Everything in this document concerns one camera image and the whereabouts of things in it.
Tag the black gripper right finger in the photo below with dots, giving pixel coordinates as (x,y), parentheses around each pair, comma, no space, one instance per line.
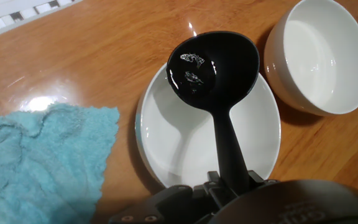
(256,179)

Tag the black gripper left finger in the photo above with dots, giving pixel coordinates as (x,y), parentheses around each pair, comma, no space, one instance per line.
(169,202)

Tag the black ladle with red tip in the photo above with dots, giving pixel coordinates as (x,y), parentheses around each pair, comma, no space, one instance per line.
(213,71)

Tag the white ceramic bowl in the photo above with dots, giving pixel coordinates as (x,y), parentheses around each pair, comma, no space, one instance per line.
(322,62)
(182,140)

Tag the teal terry cloth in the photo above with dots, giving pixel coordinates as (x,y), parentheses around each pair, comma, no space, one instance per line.
(42,161)

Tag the brown wooden board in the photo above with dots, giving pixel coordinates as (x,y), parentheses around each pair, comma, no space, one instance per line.
(73,62)

